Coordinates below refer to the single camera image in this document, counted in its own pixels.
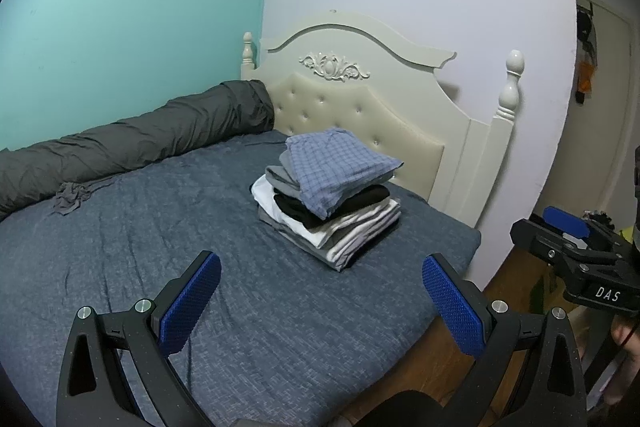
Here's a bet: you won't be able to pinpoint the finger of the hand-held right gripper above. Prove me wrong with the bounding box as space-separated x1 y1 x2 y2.
524 218 608 278
542 206 617 253

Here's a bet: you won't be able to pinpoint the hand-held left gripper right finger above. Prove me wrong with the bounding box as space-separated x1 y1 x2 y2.
421 253 587 427

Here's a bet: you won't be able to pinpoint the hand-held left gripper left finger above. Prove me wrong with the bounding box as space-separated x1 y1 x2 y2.
56 250 222 427

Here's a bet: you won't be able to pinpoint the person's right hand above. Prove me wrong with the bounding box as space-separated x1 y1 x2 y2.
611 314 640 355

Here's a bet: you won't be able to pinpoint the bed with blue sheet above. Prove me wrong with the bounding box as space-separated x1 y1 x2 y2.
0 129 482 427

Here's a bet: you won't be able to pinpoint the person's dark pants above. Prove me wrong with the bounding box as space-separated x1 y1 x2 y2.
372 389 453 427

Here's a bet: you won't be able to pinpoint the light grey folded garment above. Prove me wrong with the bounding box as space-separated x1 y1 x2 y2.
257 198 403 272

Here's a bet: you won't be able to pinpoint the cream door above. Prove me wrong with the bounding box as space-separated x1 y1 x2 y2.
570 0 640 233

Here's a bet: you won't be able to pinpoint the white folded garment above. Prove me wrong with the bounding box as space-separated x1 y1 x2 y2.
250 175 313 250

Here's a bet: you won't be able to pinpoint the black folded garment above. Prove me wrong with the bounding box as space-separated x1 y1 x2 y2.
272 184 391 230

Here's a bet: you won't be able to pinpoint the orange hanging item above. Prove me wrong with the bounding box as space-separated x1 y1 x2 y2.
574 59 597 105

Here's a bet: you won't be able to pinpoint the small crumpled grey garment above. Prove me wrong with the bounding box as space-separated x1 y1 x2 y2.
52 179 117 219

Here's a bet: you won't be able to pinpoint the dark grey rolled duvet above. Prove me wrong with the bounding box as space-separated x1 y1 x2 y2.
0 79 277 223

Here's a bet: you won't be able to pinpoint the blue plaid folded shirt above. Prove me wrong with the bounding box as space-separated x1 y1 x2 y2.
285 128 405 219

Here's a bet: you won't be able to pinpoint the black hanging bag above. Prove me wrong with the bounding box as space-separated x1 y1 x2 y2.
576 4 597 54

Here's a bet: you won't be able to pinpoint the cream tufted headboard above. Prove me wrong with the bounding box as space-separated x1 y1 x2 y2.
240 10 526 230

